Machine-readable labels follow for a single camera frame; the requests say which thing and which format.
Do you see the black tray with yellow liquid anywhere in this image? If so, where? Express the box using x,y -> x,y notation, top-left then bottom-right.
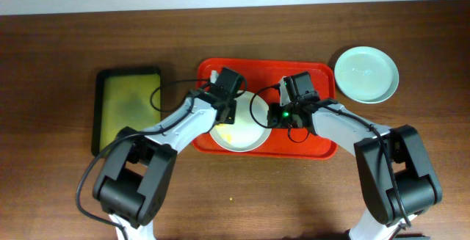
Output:
91,66 -> 162,156

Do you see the mint green plate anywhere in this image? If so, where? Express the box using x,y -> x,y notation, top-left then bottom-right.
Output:
333,46 -> 400,104

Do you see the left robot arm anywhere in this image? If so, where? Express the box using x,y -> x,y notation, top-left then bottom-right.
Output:
93,68 -> 247,239

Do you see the white plate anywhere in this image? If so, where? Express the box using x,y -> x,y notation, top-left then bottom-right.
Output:
209,92 -> 271,153

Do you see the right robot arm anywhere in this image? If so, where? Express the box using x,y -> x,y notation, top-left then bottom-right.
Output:
267,72 -> 443,239

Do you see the red plastic tray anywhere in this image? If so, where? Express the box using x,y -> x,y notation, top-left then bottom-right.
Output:
197,58 -> 338,160

